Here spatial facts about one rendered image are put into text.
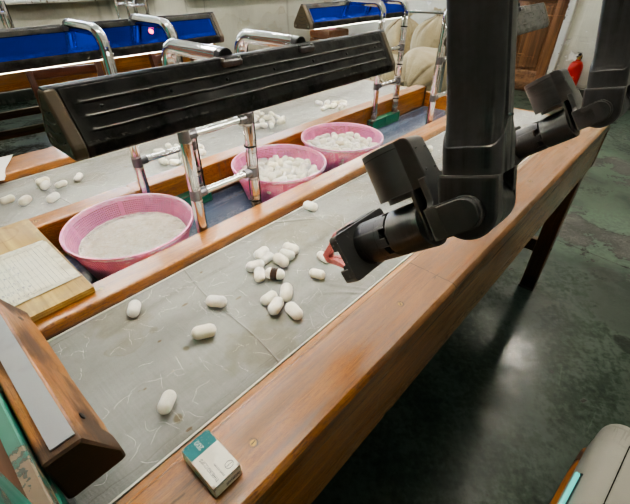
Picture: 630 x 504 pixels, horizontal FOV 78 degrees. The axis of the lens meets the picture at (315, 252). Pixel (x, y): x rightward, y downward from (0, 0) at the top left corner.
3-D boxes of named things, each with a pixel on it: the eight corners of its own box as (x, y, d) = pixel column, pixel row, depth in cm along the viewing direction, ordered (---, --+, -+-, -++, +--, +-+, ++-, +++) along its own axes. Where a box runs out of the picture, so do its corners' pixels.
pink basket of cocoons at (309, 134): (396, 162, 133) (399, 134, 128) (347, 188, 117) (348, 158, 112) (336, 142, 148) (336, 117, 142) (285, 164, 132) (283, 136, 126)
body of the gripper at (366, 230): (325, 240, 50) (363, 225, 44) (371, 210, 56) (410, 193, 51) (348, 284, 51) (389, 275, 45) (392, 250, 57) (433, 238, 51)
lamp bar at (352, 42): (395, 71, 79) (400, 30, 75) (76, 164, 42) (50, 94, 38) (363, 66, 84) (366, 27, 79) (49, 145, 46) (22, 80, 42)
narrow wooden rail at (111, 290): (489, 125, 170) (496, 98, 164) (26, 399, 62) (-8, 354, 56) (477, 122, 173) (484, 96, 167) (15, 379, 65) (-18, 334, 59)
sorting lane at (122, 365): (571, 125, 150) (573, 119, 149) (94, 531, 42) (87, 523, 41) (494, 109, 167) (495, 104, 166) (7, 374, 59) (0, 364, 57)
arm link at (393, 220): (436, 251, 42) (463, 234, 45) (411, 190, 41) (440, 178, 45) (389, 263, 47) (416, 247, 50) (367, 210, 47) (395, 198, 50)
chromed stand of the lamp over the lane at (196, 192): (317, 256, 90) (318, 35, 64) (250, 300, 78) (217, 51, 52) (262, 226, 100) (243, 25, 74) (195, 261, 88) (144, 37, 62)
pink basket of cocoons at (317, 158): (338, 180, 122) (339, 150, 116) (305, 222, 102) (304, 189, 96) (261, 167, 130) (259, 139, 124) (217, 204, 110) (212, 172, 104)
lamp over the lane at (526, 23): (548, 27, 137) (555, 2, 133) (470, 49, 100) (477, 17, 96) (524, 25, 142) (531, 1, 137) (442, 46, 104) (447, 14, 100)
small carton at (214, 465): (242, 473, 43) (240, 464, 42) (216, 499, 41) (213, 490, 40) (210, 437, 46) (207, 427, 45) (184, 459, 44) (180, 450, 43)
